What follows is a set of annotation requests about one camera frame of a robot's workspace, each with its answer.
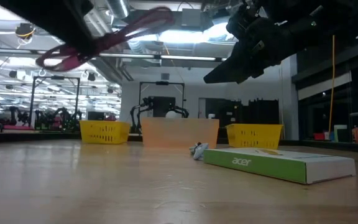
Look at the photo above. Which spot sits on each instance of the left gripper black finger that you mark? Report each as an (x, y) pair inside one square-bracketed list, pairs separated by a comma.
[(73, 25)]

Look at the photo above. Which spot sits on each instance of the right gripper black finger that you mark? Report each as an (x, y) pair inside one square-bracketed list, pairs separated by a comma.
[(232, 73)]

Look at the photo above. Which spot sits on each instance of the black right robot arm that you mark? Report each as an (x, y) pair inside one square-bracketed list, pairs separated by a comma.
[(337, 18)]

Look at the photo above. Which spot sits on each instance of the translucent orange plastic bin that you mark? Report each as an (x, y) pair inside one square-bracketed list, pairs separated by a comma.
[(179, 133)]

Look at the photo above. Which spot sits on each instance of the ceiling light strip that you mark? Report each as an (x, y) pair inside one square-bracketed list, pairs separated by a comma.
[(188, 58)]

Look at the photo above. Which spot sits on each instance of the black partition panels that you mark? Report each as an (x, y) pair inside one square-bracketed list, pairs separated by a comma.
[(259, 112)]

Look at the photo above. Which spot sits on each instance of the yellow plastic basket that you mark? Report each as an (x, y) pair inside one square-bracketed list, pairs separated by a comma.
[(104, 132), (253, 137)]

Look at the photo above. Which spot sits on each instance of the grey ceiling box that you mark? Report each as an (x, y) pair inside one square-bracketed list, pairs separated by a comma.
[(191, 17)]

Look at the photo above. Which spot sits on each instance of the background robot workstation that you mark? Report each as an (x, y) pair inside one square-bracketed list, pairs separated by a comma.
[(162, 105), (54, 119)]

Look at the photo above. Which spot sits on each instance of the small clear plastic packet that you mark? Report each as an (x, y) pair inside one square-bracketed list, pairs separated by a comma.
[(199, 151)]

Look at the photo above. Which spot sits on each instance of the small red box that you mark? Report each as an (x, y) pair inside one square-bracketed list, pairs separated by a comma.
[(319, 136)]

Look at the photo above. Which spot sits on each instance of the orange bottle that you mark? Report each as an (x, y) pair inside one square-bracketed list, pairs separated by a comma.
[(357, 135)]

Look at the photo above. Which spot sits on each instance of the silver ceiling duct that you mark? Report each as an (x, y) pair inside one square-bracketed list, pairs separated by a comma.
[(118, 7)]

